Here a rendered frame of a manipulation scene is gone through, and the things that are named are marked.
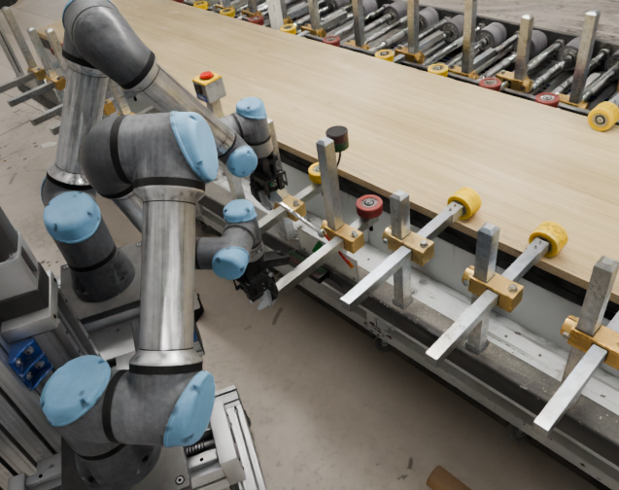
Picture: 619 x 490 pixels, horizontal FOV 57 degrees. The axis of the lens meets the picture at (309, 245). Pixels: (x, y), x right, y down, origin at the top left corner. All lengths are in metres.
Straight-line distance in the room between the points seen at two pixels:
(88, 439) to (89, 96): 0.73
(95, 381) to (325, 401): 1.50
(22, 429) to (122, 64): 0.73
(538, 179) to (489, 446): 0.98
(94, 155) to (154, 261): 0.20
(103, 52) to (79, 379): 0.62
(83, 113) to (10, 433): 0.68
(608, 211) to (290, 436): 1.36
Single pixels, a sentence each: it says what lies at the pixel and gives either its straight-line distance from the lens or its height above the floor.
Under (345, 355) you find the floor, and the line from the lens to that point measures 2.47.
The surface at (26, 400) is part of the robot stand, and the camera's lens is 1.22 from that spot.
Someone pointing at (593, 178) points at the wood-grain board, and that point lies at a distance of 1.88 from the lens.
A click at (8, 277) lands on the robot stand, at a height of 1.34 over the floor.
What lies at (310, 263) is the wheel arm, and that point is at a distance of 1.61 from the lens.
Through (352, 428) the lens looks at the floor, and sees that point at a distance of 2.28.
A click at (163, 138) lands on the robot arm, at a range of 0.93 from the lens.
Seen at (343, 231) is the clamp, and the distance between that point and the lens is 1.69.
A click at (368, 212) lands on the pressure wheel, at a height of 0.90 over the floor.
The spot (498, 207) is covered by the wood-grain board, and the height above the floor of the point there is 0.90.
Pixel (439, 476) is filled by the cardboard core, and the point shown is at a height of 0.08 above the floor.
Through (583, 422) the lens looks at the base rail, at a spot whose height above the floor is 0.70.
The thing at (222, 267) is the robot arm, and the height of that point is 1.13.
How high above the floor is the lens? 1.97
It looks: 42 degrees down
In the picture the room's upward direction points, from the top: 10 degrees counter-clockwise
